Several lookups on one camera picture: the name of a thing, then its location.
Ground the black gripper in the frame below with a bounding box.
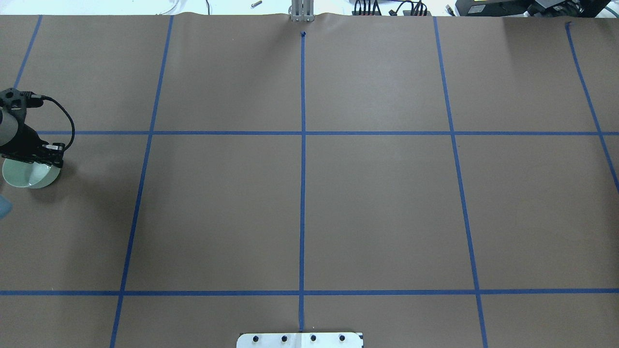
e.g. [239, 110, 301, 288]
[0, 125, 65, 167]

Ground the light green ceramic bowl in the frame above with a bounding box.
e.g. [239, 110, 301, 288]
[2, 159, 60, 189]

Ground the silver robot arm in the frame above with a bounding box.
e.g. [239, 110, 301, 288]
[0, 111, 65, 168]

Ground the black power strip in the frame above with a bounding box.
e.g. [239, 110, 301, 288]
[348, 0, 431, 17]

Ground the black device on desk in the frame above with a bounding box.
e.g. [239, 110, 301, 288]
[455, 0, 610, 18]

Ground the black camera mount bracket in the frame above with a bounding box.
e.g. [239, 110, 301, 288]
[0, 88, 44, 117]

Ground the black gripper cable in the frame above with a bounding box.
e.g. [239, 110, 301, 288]
[29, 95, 76, 151]

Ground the aluminium frame post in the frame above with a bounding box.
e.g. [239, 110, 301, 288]
[288, 0, 315, 23]

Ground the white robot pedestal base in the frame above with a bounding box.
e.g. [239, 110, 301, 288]
[236, 332, 365, 348]

